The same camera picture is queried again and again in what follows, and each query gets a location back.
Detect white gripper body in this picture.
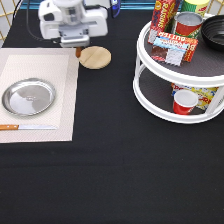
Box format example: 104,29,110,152
38,0,108,47

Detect round silver metal plate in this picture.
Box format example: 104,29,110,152
2,78,56,116

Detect wooden handled fork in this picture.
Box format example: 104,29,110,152
76,47,82,58

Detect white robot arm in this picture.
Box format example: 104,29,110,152
38,0,108,48

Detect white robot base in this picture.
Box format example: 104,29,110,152
84,0,120,9

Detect round wooden coaster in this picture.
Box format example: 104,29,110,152
79,46,111,69

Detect beige woven placemat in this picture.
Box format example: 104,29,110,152
0,48,79,143

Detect red raisins box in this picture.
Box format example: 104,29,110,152
148,0,176,44

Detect brown chocolate packet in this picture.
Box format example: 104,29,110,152
151,46,184,66

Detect red tin can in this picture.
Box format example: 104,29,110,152
173,11,203,39

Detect orange butter box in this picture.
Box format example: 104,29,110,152
153,32,198,63

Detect green yellow canister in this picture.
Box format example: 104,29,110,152
181,0,210,16

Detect red plastic cup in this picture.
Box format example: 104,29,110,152
173,89,198,115

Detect white two-tier turntable shelf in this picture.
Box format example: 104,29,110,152
133,22,224,124

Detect black bowl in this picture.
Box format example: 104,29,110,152
201,15,224,52

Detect yellow box lower shelf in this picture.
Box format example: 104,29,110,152
171,83,218,110

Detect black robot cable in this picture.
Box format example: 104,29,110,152
25,0,61,44

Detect wooden handled knife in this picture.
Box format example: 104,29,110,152
0,124,57,131

